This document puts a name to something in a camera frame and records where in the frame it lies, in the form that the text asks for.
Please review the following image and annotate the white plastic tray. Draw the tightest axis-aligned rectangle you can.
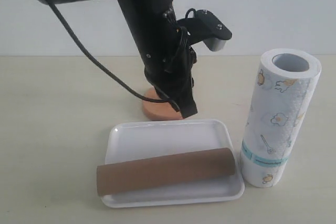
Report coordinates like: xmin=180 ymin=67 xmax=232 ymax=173
xmin=101 ymin=119 xmax=245 ymax=208

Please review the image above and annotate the printed paper towel roll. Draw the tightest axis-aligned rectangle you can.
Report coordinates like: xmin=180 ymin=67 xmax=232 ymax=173
xmin=240 ymin=48 xmax=321 ymax=188

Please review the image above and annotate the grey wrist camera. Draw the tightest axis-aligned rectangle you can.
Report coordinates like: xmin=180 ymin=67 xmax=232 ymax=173
xmin=177 ymin=8 xmax=233 ymax=52

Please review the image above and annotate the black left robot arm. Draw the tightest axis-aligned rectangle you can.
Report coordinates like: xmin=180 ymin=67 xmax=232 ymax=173
xmin=38 ymin=0 xmax=197 ymax=118

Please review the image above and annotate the brown cardboard tube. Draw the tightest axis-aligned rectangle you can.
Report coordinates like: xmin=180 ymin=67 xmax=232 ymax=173
xmin=96 ymin=148 xmax=236 ymax=197

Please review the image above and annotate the wooden paper towel holder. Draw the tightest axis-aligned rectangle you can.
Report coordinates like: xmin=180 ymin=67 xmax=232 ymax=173
xmin=142 ymin=101 xmax=183 ymax=121

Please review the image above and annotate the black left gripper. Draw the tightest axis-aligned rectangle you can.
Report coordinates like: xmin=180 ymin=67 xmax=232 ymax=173
xmin=143 ymin=40 xmax=198 ymax=119

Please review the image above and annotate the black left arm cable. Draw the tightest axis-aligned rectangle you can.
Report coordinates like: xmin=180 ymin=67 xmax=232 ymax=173
xmin=25 ymin=0 xmax=182 ymax=112

